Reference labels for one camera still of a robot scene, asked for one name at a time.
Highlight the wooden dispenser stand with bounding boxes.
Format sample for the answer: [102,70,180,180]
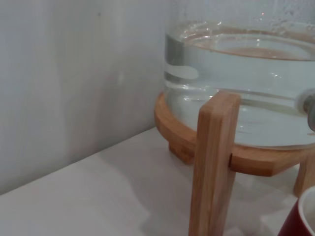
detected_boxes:
[154,92,315,236]

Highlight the red ceramic cup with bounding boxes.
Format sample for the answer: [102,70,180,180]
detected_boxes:
[277,185,315,236]

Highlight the chrome faucet with lever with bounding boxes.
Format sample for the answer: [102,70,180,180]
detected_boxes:
[299,88,315,135]

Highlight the glass water dispenser jar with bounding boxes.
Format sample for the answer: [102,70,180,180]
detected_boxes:
[162,0,315,150]

